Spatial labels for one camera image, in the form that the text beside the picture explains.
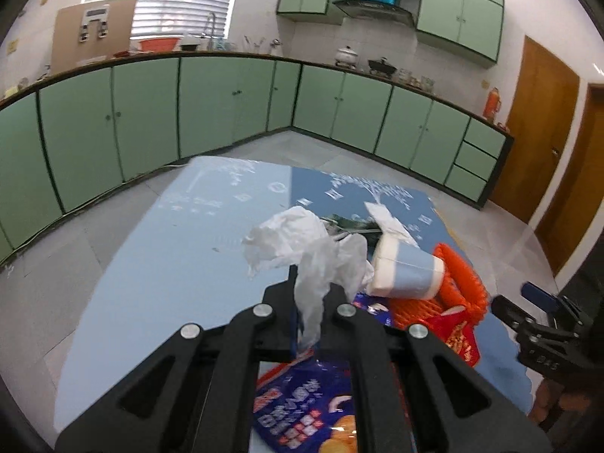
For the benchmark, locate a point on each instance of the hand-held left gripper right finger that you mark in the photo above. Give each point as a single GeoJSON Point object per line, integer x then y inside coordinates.
{"type": "Point", "coordinates": [340, 335]}

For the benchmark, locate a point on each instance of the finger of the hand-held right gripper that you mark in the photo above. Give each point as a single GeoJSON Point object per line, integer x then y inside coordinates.
{"type": "Point", "coordinates": [538, 293]}
{"type": "Point", "coordinates": [514, 316]}

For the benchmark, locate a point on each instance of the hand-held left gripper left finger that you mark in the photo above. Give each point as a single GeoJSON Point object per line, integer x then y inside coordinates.
{"type": "Point", "coordinates": [278, 323]}

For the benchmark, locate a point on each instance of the white tissue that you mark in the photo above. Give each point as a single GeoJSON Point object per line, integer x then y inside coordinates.
{"type": "Point", "coordinates": [292, 236]}

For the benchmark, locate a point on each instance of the green milk carton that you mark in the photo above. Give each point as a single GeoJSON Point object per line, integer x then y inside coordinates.
{"type": "Point", "coordinates": [351, 222]}

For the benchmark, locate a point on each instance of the white paper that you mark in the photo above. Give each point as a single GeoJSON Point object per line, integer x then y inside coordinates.
{"type": "Point", "coordinates": [384, 219]}

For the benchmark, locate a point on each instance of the person's right hand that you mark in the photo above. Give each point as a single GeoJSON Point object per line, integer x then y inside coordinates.
{"type": "Point", "coordinates": [547, 403]}

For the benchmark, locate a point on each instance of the orange foam fruit net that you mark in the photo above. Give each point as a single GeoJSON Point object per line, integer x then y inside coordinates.
{"type": "Point", "coordinates": [465, 283]}

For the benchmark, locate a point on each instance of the red packet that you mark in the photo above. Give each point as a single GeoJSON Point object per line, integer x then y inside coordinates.
{"type": "Point", "coordinates": [453, 335]}

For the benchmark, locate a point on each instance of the blue snack packet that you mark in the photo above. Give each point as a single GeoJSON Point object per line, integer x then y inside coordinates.
{"type": "Point", "coordinates": [302, 401]}

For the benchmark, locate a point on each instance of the white and blue paper cup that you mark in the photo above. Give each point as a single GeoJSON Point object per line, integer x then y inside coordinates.
{"type": "Point", "coordinates": [406, 269]}

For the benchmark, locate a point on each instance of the brown wooden door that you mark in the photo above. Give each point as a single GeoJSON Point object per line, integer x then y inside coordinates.
{"type": "Point", "coordinates": [538, 127]}
{"type": "Point", "coordinates": [580, 188]}

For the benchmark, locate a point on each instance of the blue printed tablecloth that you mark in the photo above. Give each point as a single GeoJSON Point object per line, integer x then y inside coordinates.
{"type": "Point", "coordinates": [188, 245]}

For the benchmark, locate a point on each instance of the orange thermos flask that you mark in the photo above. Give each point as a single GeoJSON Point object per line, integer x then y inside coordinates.
{"type": "Point", "coordinates": [491, 106]}

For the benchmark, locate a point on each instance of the ceramic jar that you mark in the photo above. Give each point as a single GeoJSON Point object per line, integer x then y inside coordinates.
{"type": "Point", "coordinates": [427, 82]}

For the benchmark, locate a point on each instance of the green base cabinets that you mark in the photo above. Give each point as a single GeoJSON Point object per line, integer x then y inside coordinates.
{"type": "Point", "coordinates": [141, 113]}

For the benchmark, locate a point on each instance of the black wok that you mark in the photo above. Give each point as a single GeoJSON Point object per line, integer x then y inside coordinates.
{"type": "Point", "coordinates": [381, 67]}

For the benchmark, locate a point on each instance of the white lidded pot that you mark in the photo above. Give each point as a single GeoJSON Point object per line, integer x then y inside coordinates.
{"type": "Point", "coordinates": [346, 56]}

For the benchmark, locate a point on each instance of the small metal kettle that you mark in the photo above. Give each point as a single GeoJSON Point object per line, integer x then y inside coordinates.
{"type": "Point", "coordinates": [275, 47]}

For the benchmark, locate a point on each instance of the utensil holder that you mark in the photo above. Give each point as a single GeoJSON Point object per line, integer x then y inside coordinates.
{"type": "Point", "coordinates": [250, 45]}

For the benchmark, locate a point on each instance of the red plastic basin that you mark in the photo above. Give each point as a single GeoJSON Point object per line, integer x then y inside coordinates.
{"type": "Point", "coordinates": [159, 44]}

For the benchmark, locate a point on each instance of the metal kitchen faucet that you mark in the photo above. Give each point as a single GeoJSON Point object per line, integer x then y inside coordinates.
{"type": "Point", "coordinates": [210, 21]}

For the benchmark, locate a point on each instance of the black range hood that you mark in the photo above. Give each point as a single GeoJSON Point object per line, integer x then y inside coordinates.
{"type": "Point", "coordinates": [377, 11]}

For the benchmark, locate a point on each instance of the cardboard box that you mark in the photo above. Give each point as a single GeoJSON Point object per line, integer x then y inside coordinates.
{"type": "Point", "coordinates": [66, 37]}

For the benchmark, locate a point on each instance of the green wall cabinets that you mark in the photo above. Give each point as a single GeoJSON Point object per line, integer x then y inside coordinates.
{"type": "Point", "coordinates": [453, 14]}

